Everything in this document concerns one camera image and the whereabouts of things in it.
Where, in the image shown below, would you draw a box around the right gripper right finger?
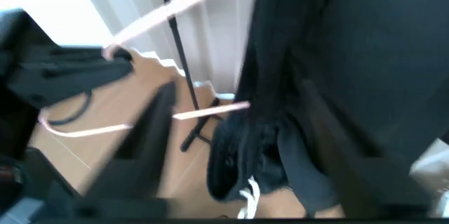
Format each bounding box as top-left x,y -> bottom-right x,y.
301,79 -> 433,218

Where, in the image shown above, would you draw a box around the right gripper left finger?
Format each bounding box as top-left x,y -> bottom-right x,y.
75,81 -> 176,218

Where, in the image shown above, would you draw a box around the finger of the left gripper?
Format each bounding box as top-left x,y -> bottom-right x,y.
6,60 -> 135,110
48,46 -> 133,65

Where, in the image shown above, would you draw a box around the pink clothes hanger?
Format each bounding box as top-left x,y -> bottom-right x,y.
37,0 -> 262,139

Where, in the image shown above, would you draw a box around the black shorts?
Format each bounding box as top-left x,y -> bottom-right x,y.
206,0 -> 449,220

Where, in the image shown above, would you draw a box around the black clothes rack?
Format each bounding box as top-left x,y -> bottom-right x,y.
155,0 -> 222,153

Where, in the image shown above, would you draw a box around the black cable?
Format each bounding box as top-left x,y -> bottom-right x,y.
45,90 -> 93,126

